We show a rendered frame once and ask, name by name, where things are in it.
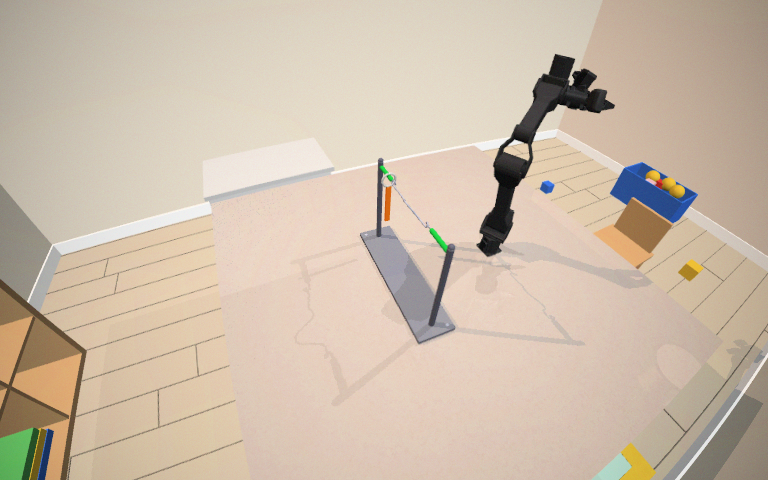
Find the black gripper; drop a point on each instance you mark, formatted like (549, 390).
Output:
(593, 102)

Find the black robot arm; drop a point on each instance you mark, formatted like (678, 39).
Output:
(509, 170)

